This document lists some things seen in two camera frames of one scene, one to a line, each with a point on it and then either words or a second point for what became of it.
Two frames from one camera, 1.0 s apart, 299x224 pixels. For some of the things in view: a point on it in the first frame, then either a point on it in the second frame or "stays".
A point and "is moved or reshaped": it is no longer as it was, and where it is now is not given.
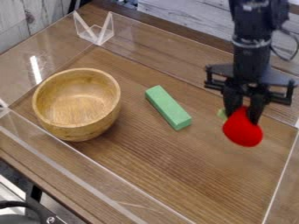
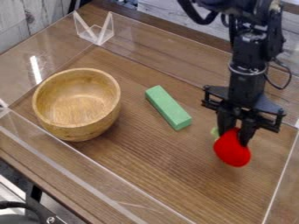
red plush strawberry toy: [240, 128] is moved or reshaped
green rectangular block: [169, 108] stays
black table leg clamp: [38, 214] stays
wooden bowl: [77, 102] stays
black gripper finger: [233, 98] to [226, 120]
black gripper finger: [257, 106] to [248, 130]
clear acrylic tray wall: [110, 122] stays
